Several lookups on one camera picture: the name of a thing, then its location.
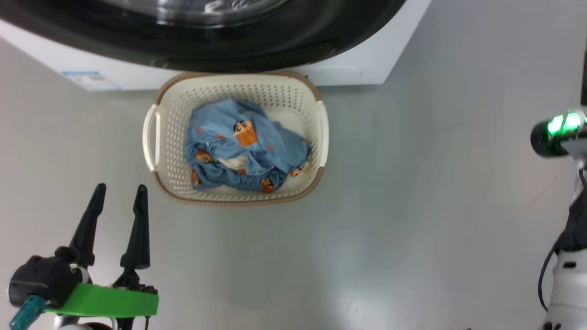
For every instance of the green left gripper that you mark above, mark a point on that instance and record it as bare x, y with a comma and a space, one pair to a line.
105, 300

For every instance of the blue cartoon print garment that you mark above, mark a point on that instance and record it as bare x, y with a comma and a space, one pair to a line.
257, 151

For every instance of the black glass washing machine door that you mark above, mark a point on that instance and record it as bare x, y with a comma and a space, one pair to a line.
275, 46

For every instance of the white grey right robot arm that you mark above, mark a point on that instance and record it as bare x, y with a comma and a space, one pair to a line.
566, 293

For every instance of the cream perforated laundry basket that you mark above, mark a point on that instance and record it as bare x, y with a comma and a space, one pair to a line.
275, 87

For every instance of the white front-load washing machine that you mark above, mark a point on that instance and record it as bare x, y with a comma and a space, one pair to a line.
367, 59

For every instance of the blue energy label sticker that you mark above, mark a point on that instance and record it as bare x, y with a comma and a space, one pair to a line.
91, 81

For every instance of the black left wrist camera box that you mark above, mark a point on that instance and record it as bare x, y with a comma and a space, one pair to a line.
41, 279

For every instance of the teal left camera connector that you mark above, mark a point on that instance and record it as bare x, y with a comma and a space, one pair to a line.
25, 314

